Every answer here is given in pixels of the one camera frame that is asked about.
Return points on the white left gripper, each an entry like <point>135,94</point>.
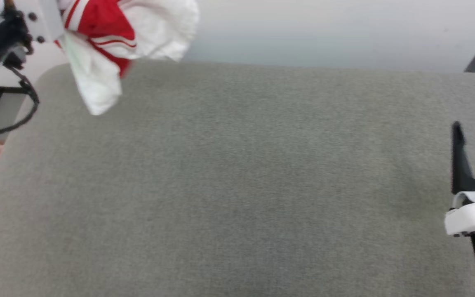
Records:
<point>43,18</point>

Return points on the red and white jersey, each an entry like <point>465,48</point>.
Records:
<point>105,20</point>

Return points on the grey fabric sofa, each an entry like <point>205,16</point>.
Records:
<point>237,185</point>

